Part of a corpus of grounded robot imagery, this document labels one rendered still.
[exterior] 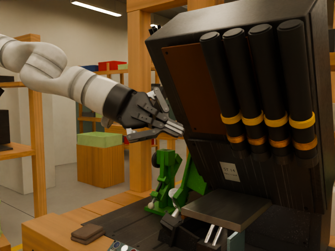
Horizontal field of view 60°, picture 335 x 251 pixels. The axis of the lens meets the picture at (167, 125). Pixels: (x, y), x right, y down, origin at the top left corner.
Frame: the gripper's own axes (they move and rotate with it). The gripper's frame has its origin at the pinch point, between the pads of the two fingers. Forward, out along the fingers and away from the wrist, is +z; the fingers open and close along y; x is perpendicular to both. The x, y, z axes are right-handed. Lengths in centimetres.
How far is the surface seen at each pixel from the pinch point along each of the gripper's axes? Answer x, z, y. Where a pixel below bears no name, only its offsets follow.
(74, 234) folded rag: 54, -22, -34
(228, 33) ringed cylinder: -10.8, 2.2, 16.9
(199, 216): 19.1, 12.4, -11.6
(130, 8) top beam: 69, -60, 71
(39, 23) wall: 582, -537, 280
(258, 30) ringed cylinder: -14.0, 6.7, 17.1
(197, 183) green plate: 38.8, 8.8, -1.3
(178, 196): 41.1, 5.1, -7.8
